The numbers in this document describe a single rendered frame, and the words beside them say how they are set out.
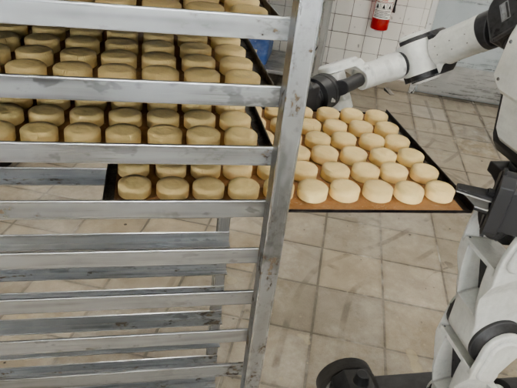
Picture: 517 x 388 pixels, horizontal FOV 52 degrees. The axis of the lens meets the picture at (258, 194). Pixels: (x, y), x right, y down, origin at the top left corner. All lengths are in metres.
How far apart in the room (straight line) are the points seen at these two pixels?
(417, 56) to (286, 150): 0.81
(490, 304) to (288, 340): 1.00
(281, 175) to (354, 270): 1.89
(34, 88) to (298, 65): 0.33
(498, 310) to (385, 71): 0.66
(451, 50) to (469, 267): 0.54
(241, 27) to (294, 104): 0.12
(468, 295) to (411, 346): 0.89
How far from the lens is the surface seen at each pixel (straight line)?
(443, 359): 1.66
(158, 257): 0.83
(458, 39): 1.42
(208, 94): 0.70
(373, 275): 2.61
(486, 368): 1.50
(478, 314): 1.42
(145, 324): 1.51
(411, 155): 1.04
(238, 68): 0.80
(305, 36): 0.67
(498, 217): 0.98
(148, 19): 0.67
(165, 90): 0.70
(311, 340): 2.21
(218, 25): 0.68
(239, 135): 0.79
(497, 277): 1.30
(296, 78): 0.68
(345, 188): 0.87
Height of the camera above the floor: 1.57
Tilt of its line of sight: 31 degrees down
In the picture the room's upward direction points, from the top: 7 degrees clockwise
